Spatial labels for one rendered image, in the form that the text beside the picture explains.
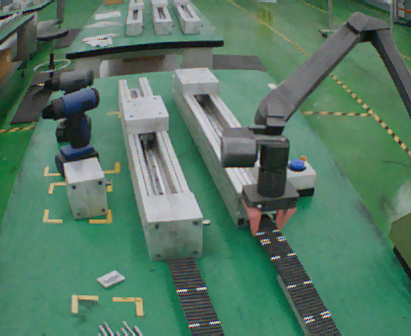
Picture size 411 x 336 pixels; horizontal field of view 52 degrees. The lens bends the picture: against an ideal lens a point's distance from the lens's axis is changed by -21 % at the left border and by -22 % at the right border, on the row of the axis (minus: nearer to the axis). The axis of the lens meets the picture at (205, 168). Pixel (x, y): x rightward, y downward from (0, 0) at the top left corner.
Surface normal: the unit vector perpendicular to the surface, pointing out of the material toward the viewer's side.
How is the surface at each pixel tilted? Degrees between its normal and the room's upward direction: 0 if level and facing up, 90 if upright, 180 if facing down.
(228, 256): 0
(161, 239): 90
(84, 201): 90
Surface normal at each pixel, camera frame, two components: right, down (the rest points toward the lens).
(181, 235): 0.22, 0.45
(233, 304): 0.02, -0.89
